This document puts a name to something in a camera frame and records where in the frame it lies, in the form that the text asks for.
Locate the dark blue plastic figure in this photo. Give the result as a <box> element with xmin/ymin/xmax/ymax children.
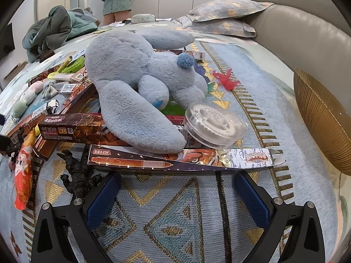
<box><xmin>193</xmin><ymin>60</ymin><xmax>207</xmax><ymax>76</ymax></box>

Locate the orange fish toy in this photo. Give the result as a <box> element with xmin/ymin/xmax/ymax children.
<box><xmin>14</xmin><ymin>129</ymin><xmax>37</xmax><ymax>211</ymax></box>

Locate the grey pouch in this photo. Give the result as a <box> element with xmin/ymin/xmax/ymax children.
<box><xmin>131</xmin><ymin>14</ymin><xmax>157</xmax><ymax>24</ymax></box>

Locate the pile of green clothes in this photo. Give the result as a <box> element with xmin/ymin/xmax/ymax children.
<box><xmin>22</xmin><ymin>5</ymin><xmax>98</xmax><ymax>63</ymax></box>

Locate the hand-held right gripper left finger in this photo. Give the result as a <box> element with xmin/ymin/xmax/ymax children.
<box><xmin>31</xmin><ymin>171</ymin><xmax>122</xmax><ymax>263</ymax></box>

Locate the green plastic toy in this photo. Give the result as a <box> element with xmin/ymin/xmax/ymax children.
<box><xmin>61</xmin><ymin>56</ymin><xmax>86</xmax><ymax>74</ymax></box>

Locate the clear round gear case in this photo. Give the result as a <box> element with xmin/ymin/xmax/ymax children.
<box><xmin>184</xmin><ymin>100</ymin><xmax>248</xmax><ymax>150</ymax></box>

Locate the brown printed pen box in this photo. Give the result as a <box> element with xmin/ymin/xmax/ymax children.
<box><xmin>38</xmin><ymin>113</ymin><xmax>129</xmax><ymax>146</ymax></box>

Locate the red plastic figure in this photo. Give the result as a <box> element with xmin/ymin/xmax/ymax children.
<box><xmin>212</xmin><ymin>70</ymin><xmax>241</xmax><ymax>91</ymax></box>

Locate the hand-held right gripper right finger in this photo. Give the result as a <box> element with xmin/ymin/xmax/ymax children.
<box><xmin>234</xmin><ymin>171</ymin><xmax>326</xmax><ymax>263</ymax></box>

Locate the beige padded headboard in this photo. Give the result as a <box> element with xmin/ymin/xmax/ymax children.
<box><xmin>223</xmin><ymin>0</ymin><xmax>351</xmax><ymax>94</ymax></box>

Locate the black wall screen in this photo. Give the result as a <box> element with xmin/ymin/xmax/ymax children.
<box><xmin>0</xmin><ymin>23</ymin><xmax>15</xmax><ymax>61</ymax></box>

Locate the long printed pen box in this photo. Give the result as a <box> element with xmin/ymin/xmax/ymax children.
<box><xmin>88</xmin><ymin>144</ymin><xmax>286</xmax><ymax>172</ymax></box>

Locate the black dinosaur figure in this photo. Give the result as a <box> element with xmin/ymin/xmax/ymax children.
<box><xmin>56</xmin><ymin>150</ymin><xmax>103</xmax><ymax>196</ymax></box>

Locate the grey patterned pillow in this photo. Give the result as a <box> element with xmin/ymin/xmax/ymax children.
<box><xmin>189</xmin><ymin>0</ymin><xmax>275</xmax><ymax>23</ymax></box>
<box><xmin>175</xmin><ymin>15</ymin><xmax>257</xmax><ymax>38</ymax></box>

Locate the patterned blue blanket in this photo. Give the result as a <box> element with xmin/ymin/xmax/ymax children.
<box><xmin>0</xmin><ymin>22</ymin><xmax>351</xmax><ymax>263</ymax></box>

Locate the gold ribbed basket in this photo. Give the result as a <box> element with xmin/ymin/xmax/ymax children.
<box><xmin>293</xmin><ymin>67</ymin><xmax>351</xmax><ymax>176</ymax></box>

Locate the white squishy toy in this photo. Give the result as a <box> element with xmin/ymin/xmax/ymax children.
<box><xmin>20</xmin><ymin>90</ymin><xmax>36</xmax><ymax>106</ymax></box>

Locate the green plastic figure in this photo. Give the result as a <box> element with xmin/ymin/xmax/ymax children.
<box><xmin>162</xmin><ymin>99</ymin><xmax>187</xmax><ymax>117</ymax></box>

